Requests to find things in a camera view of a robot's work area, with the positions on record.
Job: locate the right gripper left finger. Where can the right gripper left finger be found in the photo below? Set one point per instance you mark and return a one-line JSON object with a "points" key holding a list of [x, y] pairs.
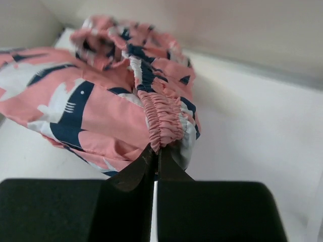
{"points": [[115, 209]]}

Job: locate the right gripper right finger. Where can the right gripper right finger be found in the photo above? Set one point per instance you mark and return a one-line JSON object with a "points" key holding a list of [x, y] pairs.
{"points": [[189, 210]]}

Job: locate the pink shark print shorts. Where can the pink shark print shorts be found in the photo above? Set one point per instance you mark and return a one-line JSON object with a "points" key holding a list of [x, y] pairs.
{"points": [[123, 87]]}

